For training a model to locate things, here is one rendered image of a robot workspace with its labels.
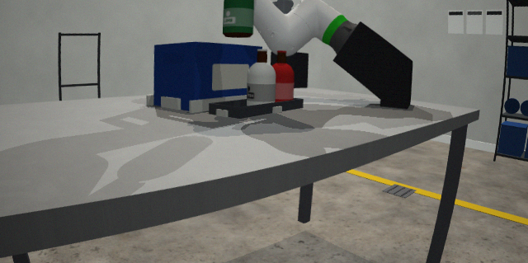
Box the red bottle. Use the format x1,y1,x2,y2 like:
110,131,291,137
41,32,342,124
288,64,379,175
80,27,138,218
272,51,295,102

